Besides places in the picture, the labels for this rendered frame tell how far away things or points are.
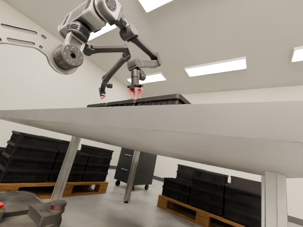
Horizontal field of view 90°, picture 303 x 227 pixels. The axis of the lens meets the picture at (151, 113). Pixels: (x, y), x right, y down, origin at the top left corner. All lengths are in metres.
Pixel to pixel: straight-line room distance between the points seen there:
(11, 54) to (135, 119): 3.87
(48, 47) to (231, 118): 1.15
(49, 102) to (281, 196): 3.99
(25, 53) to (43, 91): 0.79
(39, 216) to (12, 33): 0.94
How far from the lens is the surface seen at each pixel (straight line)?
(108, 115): 0.29
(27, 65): 4.06
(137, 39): 1.25
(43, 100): 4.04
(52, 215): 0.95
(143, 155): 2.82
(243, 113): 0.19
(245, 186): 2.49
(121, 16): 1.18
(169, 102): 0.74
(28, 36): 1.20
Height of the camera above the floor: 0.62
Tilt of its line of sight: 16 degrees up
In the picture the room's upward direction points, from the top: 12 degrees clockwise
